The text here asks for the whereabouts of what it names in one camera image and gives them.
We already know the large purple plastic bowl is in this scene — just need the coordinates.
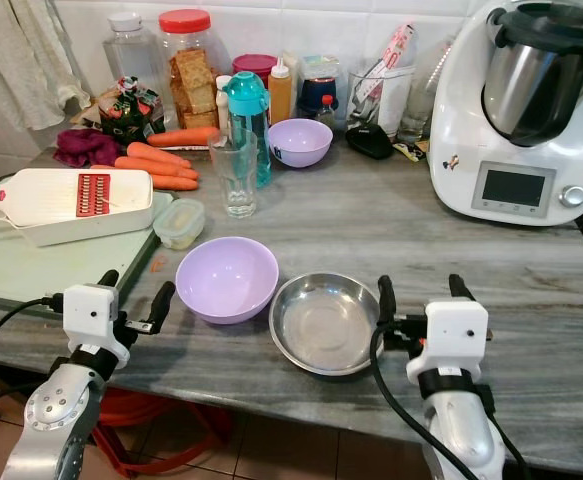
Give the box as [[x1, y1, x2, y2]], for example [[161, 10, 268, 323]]
[[175, 236, 280, 325]]

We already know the stainless steel bowl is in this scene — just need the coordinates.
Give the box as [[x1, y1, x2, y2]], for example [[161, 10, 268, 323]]
[[268, 272, 382, 377]]

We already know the small clear plastic container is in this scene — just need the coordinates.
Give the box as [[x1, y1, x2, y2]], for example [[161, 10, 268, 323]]
[[153, 198, 205, 251]]

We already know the red plastic stool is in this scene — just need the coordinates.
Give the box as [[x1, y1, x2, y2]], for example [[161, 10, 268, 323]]
[[89, 388, 214, 477]]

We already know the white mandoline slicer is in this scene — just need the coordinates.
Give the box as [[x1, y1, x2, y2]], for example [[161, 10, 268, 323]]
[[0, 167, 154, 247]]

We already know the pale green cutting board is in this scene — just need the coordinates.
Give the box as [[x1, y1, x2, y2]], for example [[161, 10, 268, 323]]
[[0, 190, 172, 306]]

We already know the dark purple cloth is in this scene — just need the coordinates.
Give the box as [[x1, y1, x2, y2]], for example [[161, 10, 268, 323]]
[[53, 128, 122, 168]]

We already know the clear drinking glass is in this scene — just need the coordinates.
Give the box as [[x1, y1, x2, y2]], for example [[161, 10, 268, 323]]
[[211, 128, 260, 219]]

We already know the small yellow black packet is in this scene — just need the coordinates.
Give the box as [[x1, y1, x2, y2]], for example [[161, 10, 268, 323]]
[[393, 140, 430, 163]]

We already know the black rounded pouch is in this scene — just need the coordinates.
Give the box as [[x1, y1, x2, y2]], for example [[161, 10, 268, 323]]
[[345, 122, 395, 161]]

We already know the white kitchen food processor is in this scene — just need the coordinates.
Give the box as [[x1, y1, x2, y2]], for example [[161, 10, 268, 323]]
[[428, 0, 583, 227]]

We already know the black patterned snack bag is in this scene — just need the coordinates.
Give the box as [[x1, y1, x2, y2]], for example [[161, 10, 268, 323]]
[[99, 77, 164, 146]]

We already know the small purple plastic bowl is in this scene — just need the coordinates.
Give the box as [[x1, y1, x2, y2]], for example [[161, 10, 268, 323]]
[[267, 118, 333, 168]]

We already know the tall clear glass jar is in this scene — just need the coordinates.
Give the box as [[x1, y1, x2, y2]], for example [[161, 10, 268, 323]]
[[397, 40, 454, 141]]

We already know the clear plastic utensil container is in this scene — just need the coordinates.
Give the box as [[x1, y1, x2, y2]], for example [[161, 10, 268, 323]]
[[346, 62, 415, 136]]

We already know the small red-capped bottle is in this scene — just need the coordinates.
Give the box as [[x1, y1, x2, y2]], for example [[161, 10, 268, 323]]
[[316, 93, 337, 131]]

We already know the red-lidded cracker jar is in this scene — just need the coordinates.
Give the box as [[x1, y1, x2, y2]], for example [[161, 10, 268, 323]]
[[158, 9, 217, 131]]

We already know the teal water bottle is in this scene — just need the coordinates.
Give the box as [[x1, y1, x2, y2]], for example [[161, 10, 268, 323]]
[[224, 71, 272, 188]]

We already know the orange sauce bottle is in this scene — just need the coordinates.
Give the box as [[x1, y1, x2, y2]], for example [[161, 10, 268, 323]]
[[268, 60, 294, 123]]

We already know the beige hanging towel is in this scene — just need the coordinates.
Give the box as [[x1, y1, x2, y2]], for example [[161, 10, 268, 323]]
[[0, 0, 92, 131]]

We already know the white-lidded clear jar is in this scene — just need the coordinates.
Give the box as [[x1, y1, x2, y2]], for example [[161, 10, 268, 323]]
[[103, 12, 160, 91]]

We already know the clear jar with blue contents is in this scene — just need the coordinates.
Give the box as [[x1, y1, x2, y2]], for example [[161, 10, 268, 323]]
[[297, 55, 342, 119]]

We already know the red and white package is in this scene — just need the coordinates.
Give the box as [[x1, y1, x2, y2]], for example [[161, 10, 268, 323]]
[[361, 24, 417, 101]]

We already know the dark red lidded container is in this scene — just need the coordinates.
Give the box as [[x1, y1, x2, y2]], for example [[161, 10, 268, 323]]
[[231, 54, 279, 81]]

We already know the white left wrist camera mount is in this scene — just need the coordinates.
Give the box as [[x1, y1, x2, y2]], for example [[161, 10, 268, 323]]
[[62, 284, 119, 351]]

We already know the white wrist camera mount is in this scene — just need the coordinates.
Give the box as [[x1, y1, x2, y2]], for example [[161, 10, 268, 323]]
[[62, 284, 119, 351], [407, 298, 492, 386]]

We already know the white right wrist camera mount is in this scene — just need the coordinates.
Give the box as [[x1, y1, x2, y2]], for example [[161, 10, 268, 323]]
[[407, 298, 492, 386]]

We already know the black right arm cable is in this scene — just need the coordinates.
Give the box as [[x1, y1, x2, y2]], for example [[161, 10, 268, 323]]
[[368, 318, 532, 480]]

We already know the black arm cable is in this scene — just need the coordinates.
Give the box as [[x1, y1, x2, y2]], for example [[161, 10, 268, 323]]
[[368, 318, 532, 480], [0, 294, 67, 480]]

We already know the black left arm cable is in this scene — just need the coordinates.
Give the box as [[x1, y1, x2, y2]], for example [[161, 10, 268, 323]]
[[0, 294, 67, 480]]

